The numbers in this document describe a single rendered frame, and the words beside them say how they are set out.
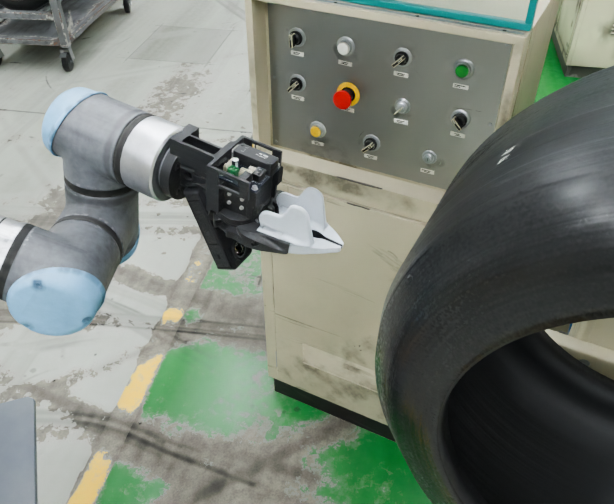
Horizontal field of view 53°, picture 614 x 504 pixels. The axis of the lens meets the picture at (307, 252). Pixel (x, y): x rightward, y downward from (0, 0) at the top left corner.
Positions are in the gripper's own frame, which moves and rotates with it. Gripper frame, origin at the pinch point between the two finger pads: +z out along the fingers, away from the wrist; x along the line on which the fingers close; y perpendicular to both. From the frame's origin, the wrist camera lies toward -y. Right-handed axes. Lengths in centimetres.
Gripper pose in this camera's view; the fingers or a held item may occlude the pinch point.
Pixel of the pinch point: (330, 248)
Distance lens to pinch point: 67.3
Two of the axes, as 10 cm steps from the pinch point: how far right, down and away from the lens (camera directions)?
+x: 4.6, -5.8, 6.7
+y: 1.1, -7.1, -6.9
